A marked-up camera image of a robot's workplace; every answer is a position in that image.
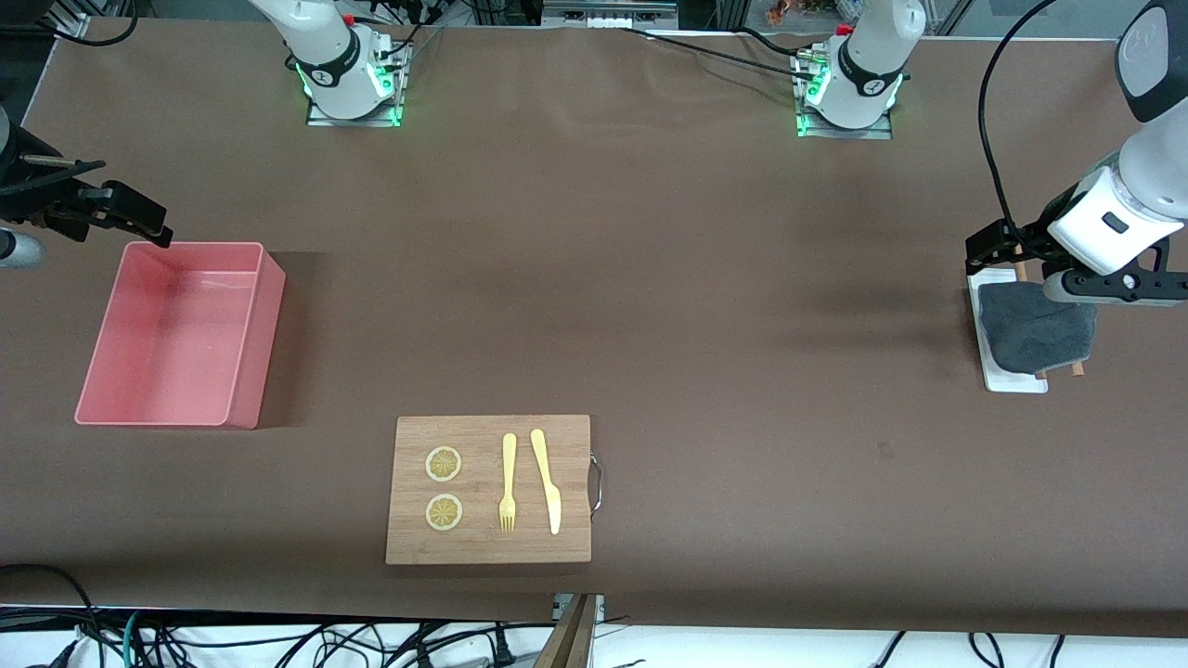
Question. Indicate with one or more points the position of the aluminium frame profile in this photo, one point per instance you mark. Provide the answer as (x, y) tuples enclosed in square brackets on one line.
[(72, 23)]

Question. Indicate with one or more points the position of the metal device box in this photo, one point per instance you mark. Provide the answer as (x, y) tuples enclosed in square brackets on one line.
[(608, 14)]

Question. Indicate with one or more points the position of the yellow knife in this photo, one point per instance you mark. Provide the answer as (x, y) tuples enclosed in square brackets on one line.
[(549, 492)]

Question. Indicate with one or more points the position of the wooden cutting board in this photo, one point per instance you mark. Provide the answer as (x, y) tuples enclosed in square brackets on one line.
[(483, 547)]

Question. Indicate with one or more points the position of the yellow fork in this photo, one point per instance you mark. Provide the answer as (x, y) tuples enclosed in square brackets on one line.
[(509, 464)]

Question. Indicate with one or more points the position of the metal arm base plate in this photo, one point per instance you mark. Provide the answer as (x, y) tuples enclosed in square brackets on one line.
[(357, 122), (877, 133)]

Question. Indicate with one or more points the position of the wooden post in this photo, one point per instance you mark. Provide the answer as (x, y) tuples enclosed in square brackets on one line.
[(568, 645)]

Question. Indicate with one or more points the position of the white rectangular tray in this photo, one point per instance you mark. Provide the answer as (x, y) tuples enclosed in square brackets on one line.
[(1016, 382)]

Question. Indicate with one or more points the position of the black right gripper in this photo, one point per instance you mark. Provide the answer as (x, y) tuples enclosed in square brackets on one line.
[(35, 206)]

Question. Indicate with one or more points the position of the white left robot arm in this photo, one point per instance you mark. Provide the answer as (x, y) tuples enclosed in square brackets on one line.
[(1104, 218)]

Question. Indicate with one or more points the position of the pink plastic bin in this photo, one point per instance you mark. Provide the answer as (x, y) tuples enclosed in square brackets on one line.
[(176, 343)]

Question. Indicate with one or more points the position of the small metal bracket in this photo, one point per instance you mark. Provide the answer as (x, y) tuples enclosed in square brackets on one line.
[(600, 608)]

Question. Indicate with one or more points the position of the lemon slice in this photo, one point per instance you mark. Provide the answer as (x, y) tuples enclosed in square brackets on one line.
[(444, 464), (444, 512)]

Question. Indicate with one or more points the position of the dark grey cloth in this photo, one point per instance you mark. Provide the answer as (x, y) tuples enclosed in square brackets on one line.
[(1030, 329)]

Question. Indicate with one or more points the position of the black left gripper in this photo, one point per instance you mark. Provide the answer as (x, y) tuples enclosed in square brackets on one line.
[(1033, 240)]

